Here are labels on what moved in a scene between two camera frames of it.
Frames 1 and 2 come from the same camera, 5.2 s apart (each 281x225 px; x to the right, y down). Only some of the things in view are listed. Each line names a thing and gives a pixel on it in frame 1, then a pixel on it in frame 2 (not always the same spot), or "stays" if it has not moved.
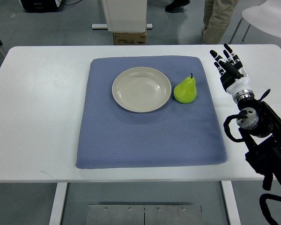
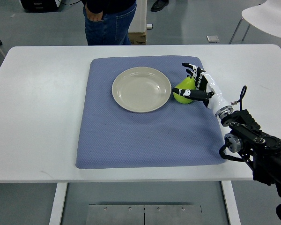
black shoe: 175,6 -> 159,5
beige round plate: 141,89 stays
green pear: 186,92 stays
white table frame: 60,190 stays
